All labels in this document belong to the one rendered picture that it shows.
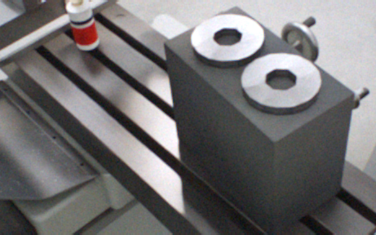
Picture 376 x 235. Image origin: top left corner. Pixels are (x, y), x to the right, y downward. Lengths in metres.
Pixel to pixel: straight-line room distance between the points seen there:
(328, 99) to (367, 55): 1.84
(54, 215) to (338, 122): 0.50
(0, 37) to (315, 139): 0.60
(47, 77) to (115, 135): 0.19
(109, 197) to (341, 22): 1.81
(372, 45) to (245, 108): 1.92
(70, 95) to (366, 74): 1.61
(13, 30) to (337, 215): 0.62
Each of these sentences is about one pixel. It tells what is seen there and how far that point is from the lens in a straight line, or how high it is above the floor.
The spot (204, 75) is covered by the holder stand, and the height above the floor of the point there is 1.15.
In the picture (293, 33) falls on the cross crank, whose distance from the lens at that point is 1.53.
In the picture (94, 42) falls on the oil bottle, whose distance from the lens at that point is 1.09.
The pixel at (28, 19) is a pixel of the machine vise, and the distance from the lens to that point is 1.12.
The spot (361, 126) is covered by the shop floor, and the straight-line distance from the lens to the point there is 2.26.
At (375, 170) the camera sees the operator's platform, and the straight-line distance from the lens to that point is 1.62.
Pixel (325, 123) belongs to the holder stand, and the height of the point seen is 1.13.
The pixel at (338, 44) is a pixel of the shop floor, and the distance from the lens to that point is 2.58.
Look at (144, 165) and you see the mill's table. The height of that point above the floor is 0.96.
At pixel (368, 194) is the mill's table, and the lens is 0.86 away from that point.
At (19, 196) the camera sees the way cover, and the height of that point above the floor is 0.94.
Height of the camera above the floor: 1.64
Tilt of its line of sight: 46 degrees down
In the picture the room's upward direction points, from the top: 7 degrees counter-clockwise
